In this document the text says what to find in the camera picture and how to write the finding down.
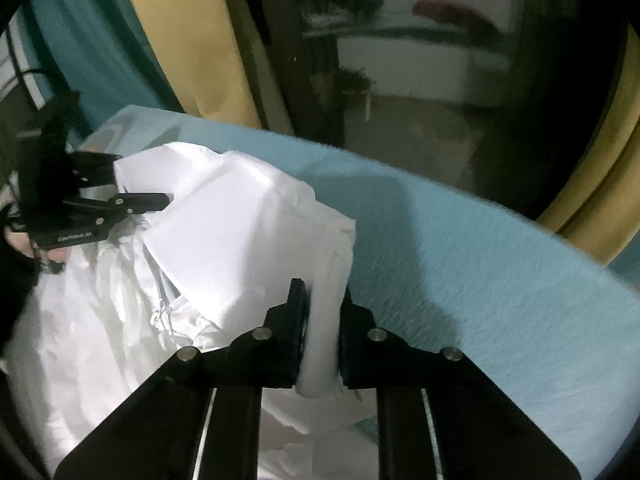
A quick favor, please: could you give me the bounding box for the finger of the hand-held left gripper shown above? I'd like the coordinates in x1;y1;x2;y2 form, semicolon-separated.
70;152;123;188
65;192;171;226

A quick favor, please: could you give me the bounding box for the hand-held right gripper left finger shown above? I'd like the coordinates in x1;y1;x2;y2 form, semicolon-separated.
52;278;308;480

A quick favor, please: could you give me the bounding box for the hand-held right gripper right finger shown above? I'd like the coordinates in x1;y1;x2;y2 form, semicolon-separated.
337;290;583;480

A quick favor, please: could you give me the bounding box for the white garment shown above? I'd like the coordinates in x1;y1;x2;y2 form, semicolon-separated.
5;141;381;480

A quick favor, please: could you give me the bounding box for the person's left hand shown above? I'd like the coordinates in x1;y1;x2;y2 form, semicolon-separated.
4;225;68;276

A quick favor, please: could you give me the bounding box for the blue dinosaur print mat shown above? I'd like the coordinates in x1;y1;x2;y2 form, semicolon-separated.
80;105;640;480

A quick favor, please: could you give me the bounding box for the yellow curtain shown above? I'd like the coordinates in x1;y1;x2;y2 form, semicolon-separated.
115;0;263;131
535;35;640;266

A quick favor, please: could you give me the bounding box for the dark glass door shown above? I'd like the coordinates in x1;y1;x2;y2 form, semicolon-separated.
220;0;628;221

